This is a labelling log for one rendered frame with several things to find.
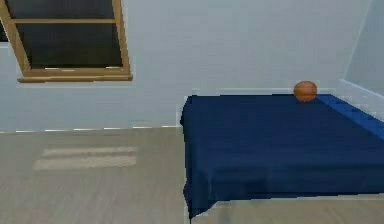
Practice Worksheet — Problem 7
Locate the dark blue bed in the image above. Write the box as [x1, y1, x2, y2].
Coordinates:
[179, 93, 384, 220]

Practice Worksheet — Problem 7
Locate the orange basketball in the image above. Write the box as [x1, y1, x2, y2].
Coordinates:
[293, 80, 318, 103]

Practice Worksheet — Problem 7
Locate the wooden framed window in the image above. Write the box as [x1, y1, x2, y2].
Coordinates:
[0, 0, 134, 84]

